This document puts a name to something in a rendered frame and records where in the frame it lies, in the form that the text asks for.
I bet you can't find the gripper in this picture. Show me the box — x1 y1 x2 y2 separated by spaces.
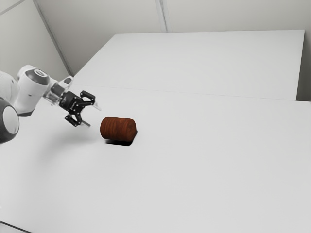
59 90 102 128

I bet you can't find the brown wooden mug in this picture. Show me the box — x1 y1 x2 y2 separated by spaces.
100 116 138 142

